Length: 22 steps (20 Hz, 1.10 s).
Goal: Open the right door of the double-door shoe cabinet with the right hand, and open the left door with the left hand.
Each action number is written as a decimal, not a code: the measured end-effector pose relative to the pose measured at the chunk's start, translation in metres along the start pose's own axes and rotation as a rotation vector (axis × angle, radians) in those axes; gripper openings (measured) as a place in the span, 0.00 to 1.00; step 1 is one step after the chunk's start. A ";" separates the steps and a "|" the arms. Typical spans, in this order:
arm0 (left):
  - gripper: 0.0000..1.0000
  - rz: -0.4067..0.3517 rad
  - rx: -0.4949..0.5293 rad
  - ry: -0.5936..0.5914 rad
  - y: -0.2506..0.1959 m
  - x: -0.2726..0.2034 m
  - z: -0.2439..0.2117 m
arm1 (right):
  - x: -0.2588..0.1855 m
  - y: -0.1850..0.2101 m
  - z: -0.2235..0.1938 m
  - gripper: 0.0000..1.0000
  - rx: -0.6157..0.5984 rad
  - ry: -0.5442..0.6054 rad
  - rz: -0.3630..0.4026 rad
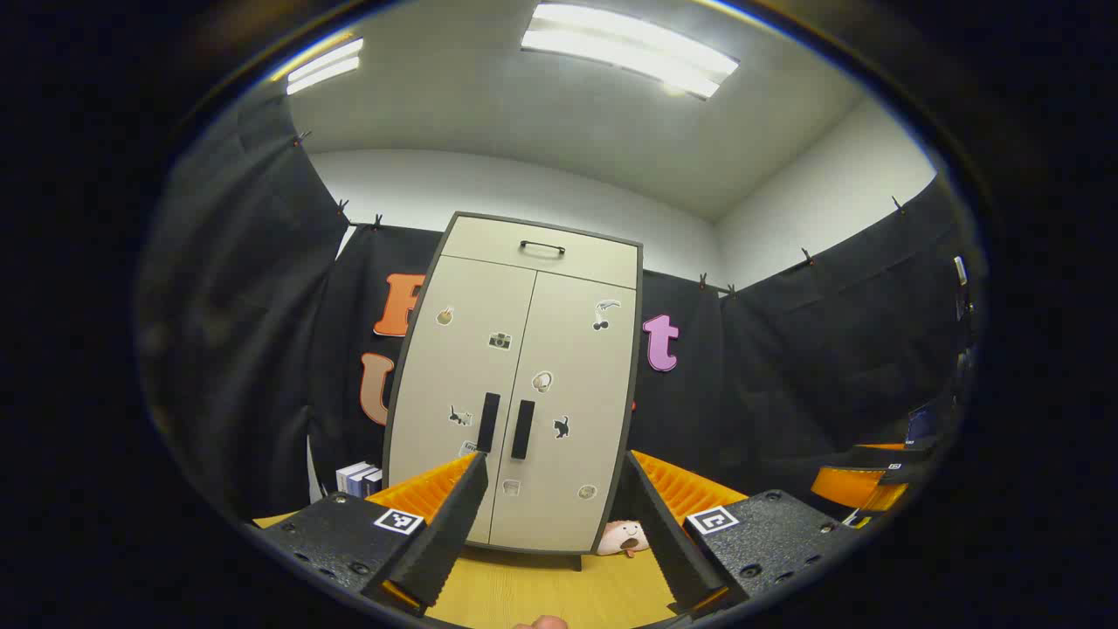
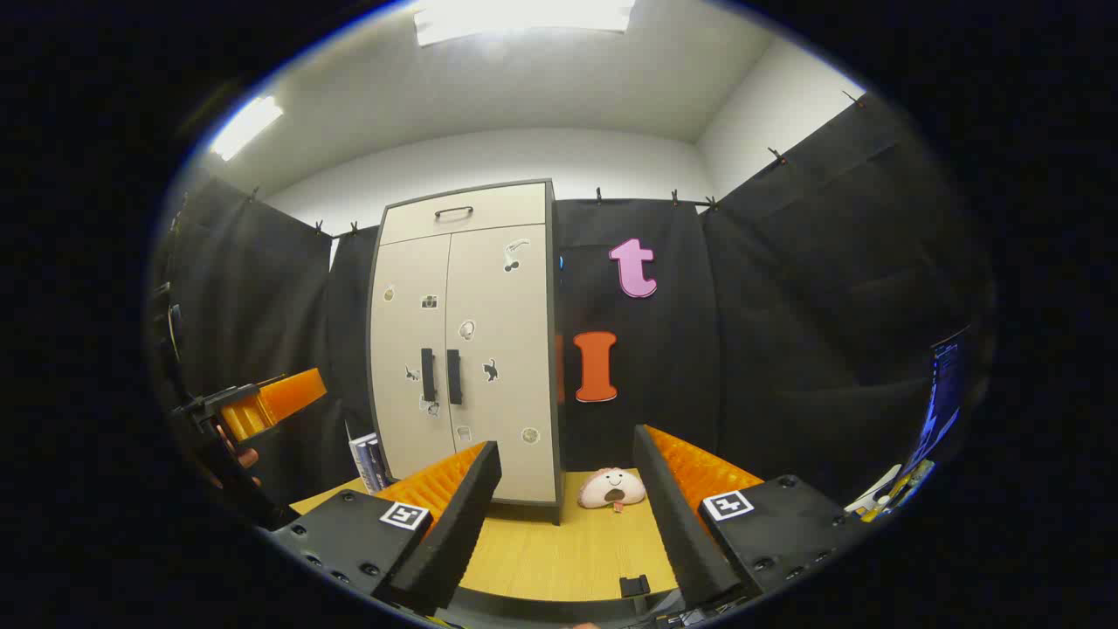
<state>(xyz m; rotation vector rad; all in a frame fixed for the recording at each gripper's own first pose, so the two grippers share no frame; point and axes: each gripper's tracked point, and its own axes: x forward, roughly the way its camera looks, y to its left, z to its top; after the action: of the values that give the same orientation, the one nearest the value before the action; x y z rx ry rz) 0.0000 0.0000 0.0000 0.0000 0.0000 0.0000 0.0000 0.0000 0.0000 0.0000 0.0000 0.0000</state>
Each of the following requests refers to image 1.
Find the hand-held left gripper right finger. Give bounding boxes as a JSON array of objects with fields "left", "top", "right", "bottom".
[{"left": 622, "top": 450, "right": 866, "bottom": 617}]

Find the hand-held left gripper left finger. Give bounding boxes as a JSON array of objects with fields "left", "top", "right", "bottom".
[{"left": 253, "top": 452, "right": 490, "bottom": 617}]

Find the cabinet door with camera sticker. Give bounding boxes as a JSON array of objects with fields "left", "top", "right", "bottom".
[{"left": 387, "top": 256, "right": 537, "bottom": 547}]

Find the cabinet door with headphone sticker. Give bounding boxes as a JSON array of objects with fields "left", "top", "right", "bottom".
[{"left": 489, "top": 271, "right": 637, "bottom": 553}]

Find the beige double-door shoe cabinet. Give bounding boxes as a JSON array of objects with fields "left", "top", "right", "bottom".
[{"left": 383, "top": 211, "right": 645, "bottom": 573}]

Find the pink plush toy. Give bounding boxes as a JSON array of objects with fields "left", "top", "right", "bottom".
[{"left": 597, "top": 520, "right": 652, "bottom": 558}]

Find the stack of white blue books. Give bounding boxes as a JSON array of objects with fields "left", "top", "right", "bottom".
[{"left": 336, "top": 461, "right": 383, "bottom": 499}]

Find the black backdrop cloth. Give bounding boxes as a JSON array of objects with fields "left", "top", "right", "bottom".
[{"left": 140, "top": 92, "right": 983, "bottom": 525}]

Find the small ceiling light panel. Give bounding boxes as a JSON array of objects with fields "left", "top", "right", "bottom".
[{"left": 271, "top": 37, "right": 364, "bottom": 95}]

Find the large ceiling light panel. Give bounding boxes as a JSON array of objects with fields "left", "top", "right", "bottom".
[{"left": 521, "top": 3, "right": 739, "bottom": 99}]

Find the beige cabinet drawer black handle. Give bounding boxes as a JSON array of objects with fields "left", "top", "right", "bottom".
[{"left": 439, "top": 215, "right": 638, "bottom": 289}]

